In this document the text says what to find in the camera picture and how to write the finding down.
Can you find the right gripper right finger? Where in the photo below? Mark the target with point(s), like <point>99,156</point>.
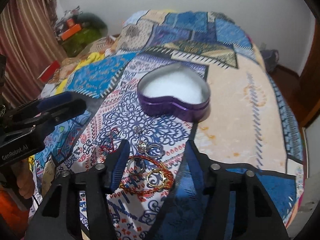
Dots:
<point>214,200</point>

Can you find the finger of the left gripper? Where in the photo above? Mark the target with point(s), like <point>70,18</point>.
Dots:
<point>31,109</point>
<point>66,111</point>

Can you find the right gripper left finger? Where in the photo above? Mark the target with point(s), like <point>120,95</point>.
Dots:
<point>58,216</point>

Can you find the left hand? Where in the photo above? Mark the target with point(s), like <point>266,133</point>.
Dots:
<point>25,183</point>

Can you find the red box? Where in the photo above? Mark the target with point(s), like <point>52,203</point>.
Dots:
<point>48,73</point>

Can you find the striped brown curtain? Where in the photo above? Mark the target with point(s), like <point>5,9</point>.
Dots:
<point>29,44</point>

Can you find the yellow cloth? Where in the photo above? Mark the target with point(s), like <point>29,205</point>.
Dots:
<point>92,58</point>

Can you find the orange box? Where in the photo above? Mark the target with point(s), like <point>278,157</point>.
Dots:
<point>70,32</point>

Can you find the brown striped blanket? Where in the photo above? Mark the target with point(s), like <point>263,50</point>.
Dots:
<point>103,45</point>

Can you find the grey green cushion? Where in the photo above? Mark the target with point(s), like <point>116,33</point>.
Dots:
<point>87,19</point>

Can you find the purple heart-shaped tin box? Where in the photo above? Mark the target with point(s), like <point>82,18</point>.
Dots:
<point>175,90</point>

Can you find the patchwork patterned bedspread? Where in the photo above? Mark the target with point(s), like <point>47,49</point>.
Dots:
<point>193,140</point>

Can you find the wooden wardrobe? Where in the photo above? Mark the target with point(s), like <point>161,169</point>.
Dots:
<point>309,81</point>

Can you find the grey backpack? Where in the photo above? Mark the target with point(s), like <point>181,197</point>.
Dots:
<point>271,58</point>

